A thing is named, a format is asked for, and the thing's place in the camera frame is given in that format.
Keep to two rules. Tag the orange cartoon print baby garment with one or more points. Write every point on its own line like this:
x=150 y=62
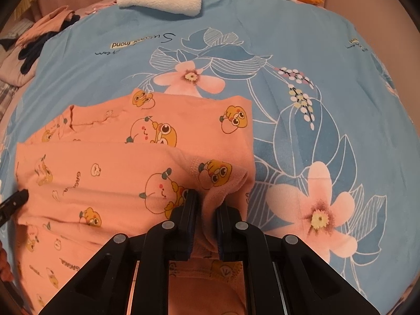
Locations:
x=123 y=166

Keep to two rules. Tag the mauve pillow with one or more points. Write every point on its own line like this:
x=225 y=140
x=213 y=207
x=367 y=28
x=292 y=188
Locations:
x=11 y=69

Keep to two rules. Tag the dark navy folded garment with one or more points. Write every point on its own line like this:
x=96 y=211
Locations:
x=31 y=52

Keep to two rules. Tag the blue floral blanket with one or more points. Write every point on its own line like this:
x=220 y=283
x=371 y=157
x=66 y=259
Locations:
x=336 y=156

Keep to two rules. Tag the person's left hand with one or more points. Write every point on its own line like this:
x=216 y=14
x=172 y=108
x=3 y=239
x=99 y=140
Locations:
x=5 y=268

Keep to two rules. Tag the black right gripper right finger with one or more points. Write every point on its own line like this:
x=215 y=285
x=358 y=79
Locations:
x=283 y=275

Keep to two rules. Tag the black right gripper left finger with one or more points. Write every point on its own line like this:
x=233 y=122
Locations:
x=130 y=275

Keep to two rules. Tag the folded peach garment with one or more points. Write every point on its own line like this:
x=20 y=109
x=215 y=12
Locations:
x=48 y=23

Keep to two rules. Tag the plaid checked quilt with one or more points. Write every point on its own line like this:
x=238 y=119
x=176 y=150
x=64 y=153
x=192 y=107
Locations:
x=7 y=93

